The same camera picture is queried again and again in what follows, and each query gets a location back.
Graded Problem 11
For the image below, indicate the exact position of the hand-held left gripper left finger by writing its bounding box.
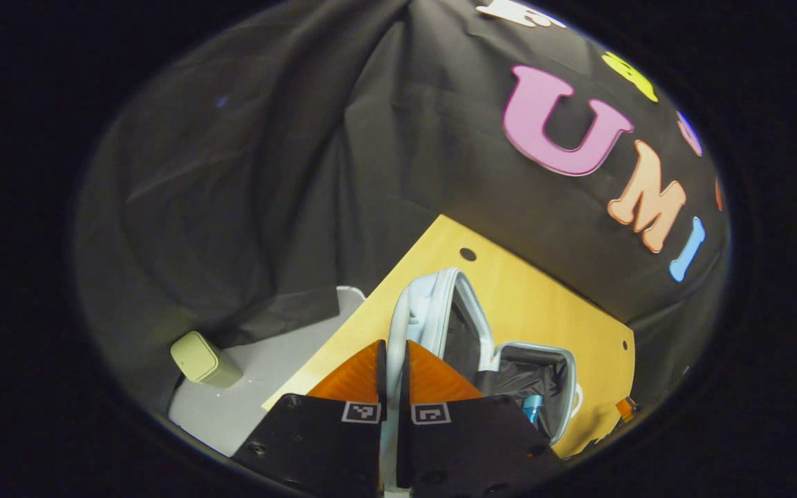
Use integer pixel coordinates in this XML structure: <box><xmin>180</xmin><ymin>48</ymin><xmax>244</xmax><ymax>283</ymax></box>
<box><xmin>232</xmin><ymin>339</ymin><xmax>389</xmax><ymax>497</ymax></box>

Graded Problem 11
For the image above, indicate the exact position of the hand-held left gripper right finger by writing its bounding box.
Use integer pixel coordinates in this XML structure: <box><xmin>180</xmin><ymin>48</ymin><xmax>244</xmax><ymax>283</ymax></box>
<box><xmin>398</xmin><ymin>339</ymin><xmax>565</xmax><ymax>496</ymax></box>

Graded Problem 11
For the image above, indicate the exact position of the white suitcase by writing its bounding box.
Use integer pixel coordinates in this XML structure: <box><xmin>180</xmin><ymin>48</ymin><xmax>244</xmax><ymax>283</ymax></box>
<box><xmin>379</xmin><ymin>268</ymin><xmax>583</xmax><ymax>498</ymax></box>

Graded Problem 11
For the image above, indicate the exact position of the pale green rounded box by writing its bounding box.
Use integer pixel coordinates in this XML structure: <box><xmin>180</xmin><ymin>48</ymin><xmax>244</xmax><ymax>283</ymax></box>
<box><xmin>170</xmin><ymin>331</ymin><xmax>244</xmax><ymax>388</ymax></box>

